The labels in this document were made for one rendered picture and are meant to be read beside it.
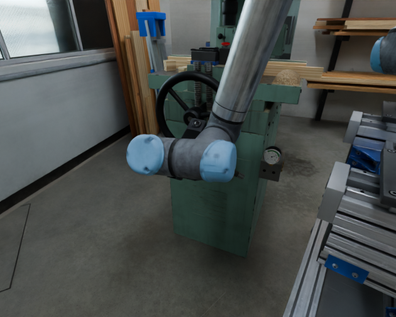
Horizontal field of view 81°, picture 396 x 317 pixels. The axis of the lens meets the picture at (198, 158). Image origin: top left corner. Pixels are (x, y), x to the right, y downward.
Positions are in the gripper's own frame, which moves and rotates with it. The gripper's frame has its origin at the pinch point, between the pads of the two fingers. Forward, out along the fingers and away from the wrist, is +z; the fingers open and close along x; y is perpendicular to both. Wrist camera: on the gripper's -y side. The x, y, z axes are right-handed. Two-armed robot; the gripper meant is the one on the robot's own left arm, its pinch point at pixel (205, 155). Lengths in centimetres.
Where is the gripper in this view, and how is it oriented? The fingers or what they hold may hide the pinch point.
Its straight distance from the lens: 74.3
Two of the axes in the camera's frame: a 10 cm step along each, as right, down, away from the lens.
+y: -2.0, 9.8, 0.2
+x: 9.2, 2.0, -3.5
